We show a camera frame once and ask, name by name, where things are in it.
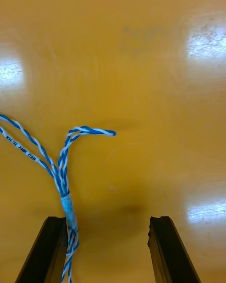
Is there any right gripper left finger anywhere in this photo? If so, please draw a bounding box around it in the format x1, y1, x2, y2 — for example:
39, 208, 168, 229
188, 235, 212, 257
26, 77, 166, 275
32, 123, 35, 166
15, 216, 69, 283

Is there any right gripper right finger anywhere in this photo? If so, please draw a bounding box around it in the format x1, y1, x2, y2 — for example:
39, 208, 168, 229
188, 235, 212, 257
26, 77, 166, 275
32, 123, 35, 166
147, 216, 202, 283

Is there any blue-white twisted wire harness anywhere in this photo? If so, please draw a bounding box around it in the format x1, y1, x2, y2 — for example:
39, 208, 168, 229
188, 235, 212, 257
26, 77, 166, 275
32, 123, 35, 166
0, 114, 117, 283

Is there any yellow-orange plastic bin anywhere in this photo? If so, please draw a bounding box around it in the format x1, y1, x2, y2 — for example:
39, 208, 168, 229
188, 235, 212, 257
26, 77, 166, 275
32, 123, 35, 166
0, 0, 226, 283

